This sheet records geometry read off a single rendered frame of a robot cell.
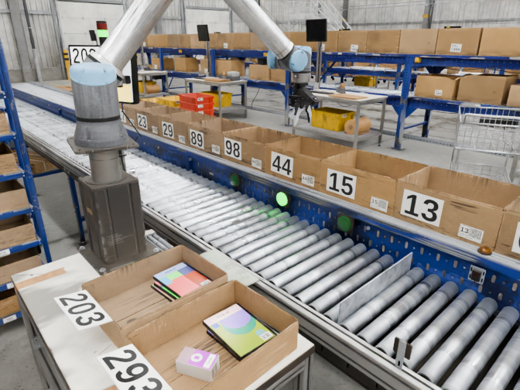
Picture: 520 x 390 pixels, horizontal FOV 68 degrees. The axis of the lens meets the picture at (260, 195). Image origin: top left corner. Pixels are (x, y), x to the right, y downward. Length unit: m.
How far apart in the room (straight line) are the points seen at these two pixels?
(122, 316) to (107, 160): 0.57
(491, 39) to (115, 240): 5.53
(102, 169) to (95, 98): 0.26
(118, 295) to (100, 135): 0.56
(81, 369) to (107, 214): 0.57
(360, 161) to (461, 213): 0.68
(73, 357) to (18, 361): 1.29
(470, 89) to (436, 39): 0.97
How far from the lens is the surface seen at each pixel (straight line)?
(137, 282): 1.48
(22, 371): 2.49
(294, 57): 1.74
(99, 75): 1.46
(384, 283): 1.50
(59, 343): 1.34
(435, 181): 1.91
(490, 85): 5.97
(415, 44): 6.64
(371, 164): 2.05
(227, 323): 1.20
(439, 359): 1.27
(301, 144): 2.32
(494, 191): 1.83
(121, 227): 1.60
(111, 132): 1.49
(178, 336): 1.24
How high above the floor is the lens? 1.57
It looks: 22 degrees down
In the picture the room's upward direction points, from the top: straight up
